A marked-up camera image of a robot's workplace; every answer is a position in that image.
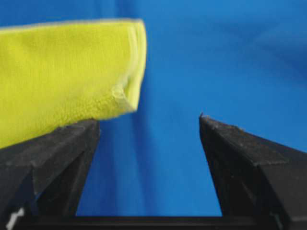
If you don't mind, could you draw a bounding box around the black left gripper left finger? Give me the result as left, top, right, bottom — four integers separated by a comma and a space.
0, 119, 100, 229

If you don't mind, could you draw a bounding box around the blue table cloth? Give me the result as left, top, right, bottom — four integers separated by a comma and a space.
0, 0, 307, 216

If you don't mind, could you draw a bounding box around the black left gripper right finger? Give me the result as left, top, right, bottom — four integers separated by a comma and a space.
199, 115, 307, 230

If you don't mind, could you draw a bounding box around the yellow-green towel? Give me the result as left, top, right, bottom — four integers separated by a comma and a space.
0, 19, 147, 147

